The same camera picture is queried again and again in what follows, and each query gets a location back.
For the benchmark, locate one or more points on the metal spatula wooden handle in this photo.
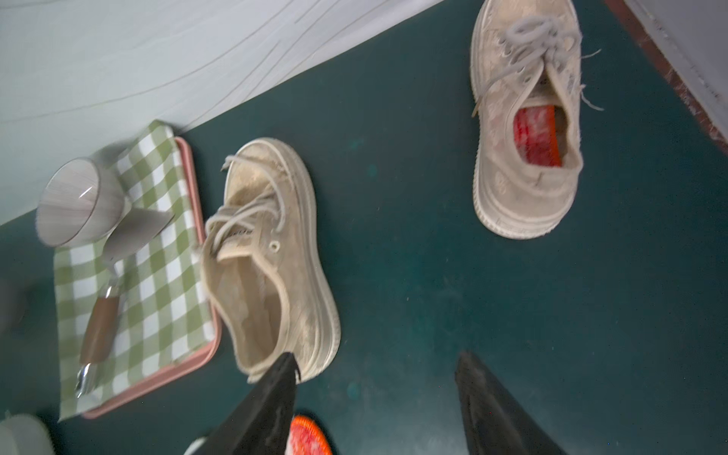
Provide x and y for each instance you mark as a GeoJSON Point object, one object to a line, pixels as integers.
{"type": "Point", "coordinates": [135, 230]}

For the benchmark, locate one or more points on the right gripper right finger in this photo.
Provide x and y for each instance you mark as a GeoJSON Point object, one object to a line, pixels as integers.
{"type": "Point", "coordinates": [494, 422]}

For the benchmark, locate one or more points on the pink tray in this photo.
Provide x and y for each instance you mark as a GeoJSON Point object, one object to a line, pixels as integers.
{"type": "Point", "coordinates": [193, 284]}

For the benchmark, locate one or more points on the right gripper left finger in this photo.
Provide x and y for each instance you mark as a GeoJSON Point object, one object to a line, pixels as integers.
{"type": "Point", "coordinates": [261, 422]}

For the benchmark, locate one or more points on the pink speckled bowl on cloth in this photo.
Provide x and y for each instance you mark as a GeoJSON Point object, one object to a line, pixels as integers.
{"type": "Point", "coordinates": [81, 204]}

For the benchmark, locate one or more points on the green white checkered cloth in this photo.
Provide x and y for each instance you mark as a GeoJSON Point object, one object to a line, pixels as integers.
{"type": "Point", "coordinates": [136, 273]}

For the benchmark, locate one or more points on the red patterned insole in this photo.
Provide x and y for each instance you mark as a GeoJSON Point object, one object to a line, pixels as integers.
{"type": "Point", "coordinates": [536, 135]}
{"type": "Point", "coordinates": [307, 438]}

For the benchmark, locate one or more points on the beige sneaker one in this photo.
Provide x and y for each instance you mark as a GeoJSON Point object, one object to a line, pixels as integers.
{"type": "Point", "coordinates": [260, 263]}
{"type": "Point", "coordinates": [525, 72]}

